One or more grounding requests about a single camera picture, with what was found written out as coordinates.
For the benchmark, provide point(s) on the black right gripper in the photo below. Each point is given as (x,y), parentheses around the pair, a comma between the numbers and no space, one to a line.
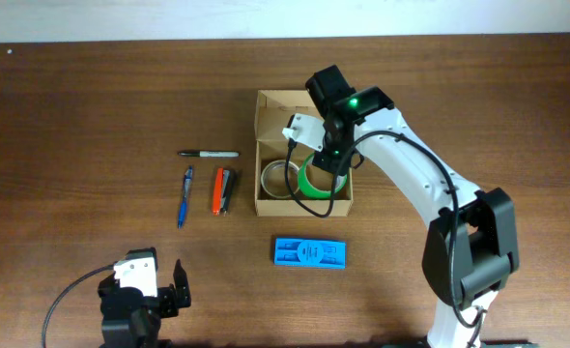
(330,164)

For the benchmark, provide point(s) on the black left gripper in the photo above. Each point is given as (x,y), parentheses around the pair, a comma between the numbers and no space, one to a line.
(167,300)

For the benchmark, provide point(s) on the green tape roll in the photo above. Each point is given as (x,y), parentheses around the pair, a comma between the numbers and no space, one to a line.
(305,185)

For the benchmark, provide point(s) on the white tape roll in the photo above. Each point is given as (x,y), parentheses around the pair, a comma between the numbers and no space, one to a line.
(278,177)

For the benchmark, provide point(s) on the blue plastic case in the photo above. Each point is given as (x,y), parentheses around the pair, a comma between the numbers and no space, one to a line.
(310,253)

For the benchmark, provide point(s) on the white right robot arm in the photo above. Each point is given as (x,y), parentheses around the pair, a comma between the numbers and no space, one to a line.
(471,247)

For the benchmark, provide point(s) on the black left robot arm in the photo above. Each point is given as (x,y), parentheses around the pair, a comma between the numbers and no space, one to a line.
(139,329)

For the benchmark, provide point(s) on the open cardboard box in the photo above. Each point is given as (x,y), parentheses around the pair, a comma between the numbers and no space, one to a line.
(273,111)

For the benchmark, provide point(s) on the orange black stapler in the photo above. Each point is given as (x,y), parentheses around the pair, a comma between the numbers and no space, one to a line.
(224,184)

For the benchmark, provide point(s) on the blue pen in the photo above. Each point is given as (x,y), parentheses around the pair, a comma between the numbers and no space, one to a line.
(187,181)

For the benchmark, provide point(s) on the black silver marker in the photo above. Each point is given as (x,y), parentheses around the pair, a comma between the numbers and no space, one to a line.
(208,154)

